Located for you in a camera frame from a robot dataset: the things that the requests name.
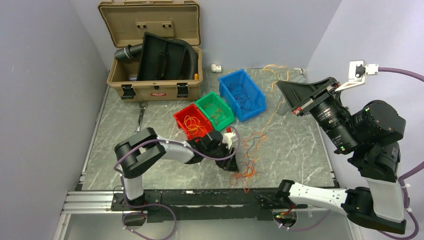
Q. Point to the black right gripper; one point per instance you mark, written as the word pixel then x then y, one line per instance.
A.
pixel 320 85

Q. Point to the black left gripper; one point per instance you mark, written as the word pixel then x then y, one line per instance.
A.
pixel 233 166

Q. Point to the blue plastic bin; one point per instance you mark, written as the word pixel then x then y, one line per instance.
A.
pixel 242 95

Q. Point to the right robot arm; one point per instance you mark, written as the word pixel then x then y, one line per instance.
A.
pixel 370 138

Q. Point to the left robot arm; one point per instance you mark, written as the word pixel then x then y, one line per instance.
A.
pixel 138 153

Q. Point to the grey plastic case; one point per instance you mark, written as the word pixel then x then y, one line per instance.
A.
pixel 284 105

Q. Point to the green plastic bin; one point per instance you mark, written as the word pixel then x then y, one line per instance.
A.
pixel 216 110

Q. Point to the red plastic bin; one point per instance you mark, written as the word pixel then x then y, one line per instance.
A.
pixel 193 122

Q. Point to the white pipe fitting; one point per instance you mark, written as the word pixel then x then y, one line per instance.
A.
pixel 216 68

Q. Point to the metal wrench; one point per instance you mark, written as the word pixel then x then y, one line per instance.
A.
pixel 142 107

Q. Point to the black tray in toolbox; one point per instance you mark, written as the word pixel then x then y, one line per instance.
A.
pixel 160 58

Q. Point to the tan open toolbox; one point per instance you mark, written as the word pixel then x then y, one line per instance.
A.
pixel 127 21

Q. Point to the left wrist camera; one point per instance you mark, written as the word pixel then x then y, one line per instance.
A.
pixel 228 137

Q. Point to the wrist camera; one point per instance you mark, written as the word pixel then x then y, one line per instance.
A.
pixel 357 72
pixel 228 137

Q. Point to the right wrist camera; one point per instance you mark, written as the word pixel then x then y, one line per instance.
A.
pixel 357 72

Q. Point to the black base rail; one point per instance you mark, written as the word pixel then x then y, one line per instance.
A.
pixel 210 204

